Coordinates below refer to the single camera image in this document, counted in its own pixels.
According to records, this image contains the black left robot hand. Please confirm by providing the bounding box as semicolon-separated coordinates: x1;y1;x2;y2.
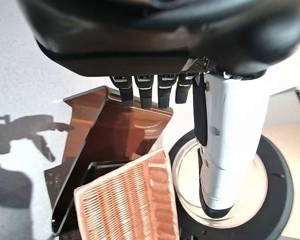
17;0;300;220

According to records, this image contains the wicker laundry basket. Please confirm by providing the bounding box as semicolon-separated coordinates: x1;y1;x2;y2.
73;148;180;240

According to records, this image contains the brown acrylic stand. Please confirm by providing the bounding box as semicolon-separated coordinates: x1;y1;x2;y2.
44;85;174;236

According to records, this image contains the white counter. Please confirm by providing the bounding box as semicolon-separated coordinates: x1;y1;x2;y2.
261;86;300;156

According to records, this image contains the round glass washer door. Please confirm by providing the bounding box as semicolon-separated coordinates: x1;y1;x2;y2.
168;129;295;240

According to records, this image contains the black angular frame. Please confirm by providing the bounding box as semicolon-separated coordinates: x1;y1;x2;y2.
51;159;141;234

